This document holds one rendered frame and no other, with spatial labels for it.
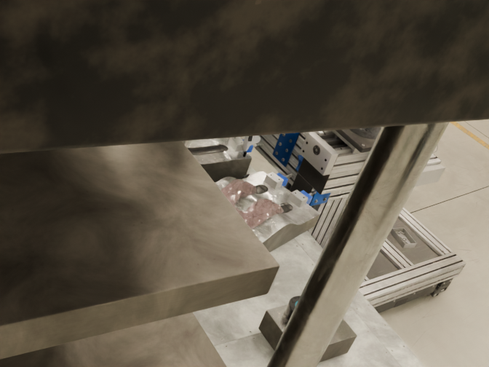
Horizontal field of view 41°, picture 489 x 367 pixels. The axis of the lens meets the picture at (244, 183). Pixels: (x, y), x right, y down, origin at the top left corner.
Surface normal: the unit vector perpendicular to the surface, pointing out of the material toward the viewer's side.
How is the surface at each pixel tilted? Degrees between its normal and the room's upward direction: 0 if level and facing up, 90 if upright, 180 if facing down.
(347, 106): 90
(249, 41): 90
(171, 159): 0
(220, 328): 0
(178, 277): 0
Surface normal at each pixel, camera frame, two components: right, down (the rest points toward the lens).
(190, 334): 0.29, -0.79
